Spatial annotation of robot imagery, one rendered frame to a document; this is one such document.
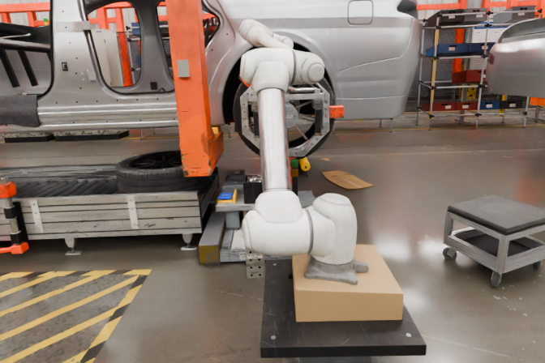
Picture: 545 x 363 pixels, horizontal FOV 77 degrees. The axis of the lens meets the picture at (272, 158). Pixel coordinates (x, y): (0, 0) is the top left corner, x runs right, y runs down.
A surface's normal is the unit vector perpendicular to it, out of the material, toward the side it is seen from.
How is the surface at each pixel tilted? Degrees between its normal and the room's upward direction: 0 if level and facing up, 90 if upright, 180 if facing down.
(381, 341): 0
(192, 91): 90
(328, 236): 86
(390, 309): 90
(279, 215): 60
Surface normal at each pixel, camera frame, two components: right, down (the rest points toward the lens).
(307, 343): -0.04, -0.97
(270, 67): 0.16, -0.14
